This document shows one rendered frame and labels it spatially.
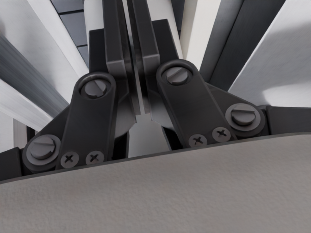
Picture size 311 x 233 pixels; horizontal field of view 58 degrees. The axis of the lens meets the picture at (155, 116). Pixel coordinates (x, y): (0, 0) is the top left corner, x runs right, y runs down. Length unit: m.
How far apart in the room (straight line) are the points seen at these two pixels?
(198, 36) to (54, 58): 0.21
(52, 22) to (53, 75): 0.18
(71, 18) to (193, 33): 0.08
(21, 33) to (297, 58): 0.28
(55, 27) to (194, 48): 0.09
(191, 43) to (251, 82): 0.21
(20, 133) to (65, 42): 0.20
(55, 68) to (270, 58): 0.24
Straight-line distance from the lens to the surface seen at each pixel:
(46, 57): 0.34
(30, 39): 0.31
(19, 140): 0.39
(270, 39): 0.27
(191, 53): 0.18
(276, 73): 0.36
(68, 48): 0.23
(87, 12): 0.16
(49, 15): 0.20
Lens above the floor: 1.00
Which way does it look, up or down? 16 degrees down
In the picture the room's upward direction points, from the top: 170 degrees clockwise
